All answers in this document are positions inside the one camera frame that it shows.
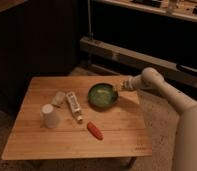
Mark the yellowish translucent gripper finger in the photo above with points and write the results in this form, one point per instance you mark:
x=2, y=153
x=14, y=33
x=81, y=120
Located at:
x=117, y=88

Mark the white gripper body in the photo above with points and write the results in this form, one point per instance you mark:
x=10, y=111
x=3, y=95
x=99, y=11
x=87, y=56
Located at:
x=127, y=85

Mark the green ceramic bowl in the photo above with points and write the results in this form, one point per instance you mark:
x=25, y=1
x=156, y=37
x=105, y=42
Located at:
x=102, y=95

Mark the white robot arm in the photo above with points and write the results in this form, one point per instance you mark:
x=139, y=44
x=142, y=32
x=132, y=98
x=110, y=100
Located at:
x=185, y=144

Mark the grey metal shelf beam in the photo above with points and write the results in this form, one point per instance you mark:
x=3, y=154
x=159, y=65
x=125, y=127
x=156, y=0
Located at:
x=136, y=60

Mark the orange carrot toy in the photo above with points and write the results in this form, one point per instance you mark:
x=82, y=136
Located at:
x=94, y=131

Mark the white toothpaste tube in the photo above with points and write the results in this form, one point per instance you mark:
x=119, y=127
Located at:
x=74, y=106

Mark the black tray on shelf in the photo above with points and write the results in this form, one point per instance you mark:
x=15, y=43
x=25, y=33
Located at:
x=186, y=69

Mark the clear plastic cup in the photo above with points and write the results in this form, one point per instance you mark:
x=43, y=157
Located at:
x=58, y=99

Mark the vertical metal pole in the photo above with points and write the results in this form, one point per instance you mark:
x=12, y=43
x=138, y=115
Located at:
x=90, y=34

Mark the wooden table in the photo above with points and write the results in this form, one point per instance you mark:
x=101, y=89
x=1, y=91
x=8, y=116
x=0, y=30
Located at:
x=123, y=127

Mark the white paper cup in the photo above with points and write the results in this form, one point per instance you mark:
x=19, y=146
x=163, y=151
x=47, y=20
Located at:
x=49, y=116

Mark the upper wooden shelf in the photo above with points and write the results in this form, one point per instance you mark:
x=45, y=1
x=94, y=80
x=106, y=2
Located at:
x=179, y=9

